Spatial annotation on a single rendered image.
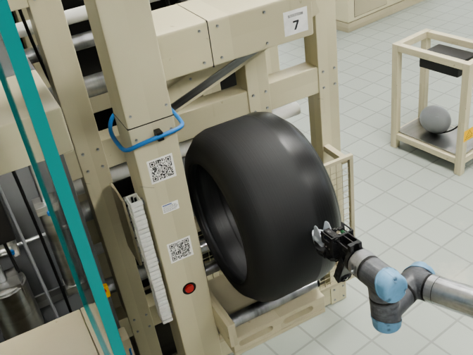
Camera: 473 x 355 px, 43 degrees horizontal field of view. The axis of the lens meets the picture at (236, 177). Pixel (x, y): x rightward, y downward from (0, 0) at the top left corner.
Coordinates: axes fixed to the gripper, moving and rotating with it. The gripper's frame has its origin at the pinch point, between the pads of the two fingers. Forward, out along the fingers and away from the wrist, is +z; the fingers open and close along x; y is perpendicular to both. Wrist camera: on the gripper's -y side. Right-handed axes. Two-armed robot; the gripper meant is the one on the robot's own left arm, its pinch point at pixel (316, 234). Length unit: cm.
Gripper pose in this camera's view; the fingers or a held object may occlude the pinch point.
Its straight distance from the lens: 175.8
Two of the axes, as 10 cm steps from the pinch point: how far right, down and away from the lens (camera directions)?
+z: -4.4, -3.5, 8.2
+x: -8.8, 3.4, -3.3
